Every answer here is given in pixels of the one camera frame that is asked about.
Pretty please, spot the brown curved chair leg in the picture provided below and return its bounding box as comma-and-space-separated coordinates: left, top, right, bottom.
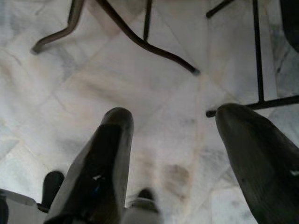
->
31, 0, 82, 55
96, 0, 201, 76

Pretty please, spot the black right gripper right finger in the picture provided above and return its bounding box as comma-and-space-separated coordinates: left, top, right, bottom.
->
215, 103, 299, 224

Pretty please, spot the black metal table frame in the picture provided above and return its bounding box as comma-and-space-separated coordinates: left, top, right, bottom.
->
206, 0, 299, 118

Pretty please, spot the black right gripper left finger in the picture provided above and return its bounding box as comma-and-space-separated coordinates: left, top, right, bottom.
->
43, 107, 135, 224

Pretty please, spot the black robot foot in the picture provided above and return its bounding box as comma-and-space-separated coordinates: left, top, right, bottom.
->
37, 171, 65, 212

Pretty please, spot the dark rounded object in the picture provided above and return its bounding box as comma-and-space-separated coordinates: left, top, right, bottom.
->
279, 0, 299, 53

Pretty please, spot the black slanted metal bar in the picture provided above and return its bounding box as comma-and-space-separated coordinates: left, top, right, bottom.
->
206, 0, 235, 19

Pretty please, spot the grey robot leg shell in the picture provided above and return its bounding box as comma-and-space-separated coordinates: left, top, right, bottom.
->
0, 188, 40, 224

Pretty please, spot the grey black-tipped robot foot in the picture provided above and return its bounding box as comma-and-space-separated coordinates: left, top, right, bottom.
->
121, 188, 162, 224

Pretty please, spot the thin black metal leg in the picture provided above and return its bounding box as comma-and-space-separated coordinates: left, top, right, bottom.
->
142, 0, 153, 42

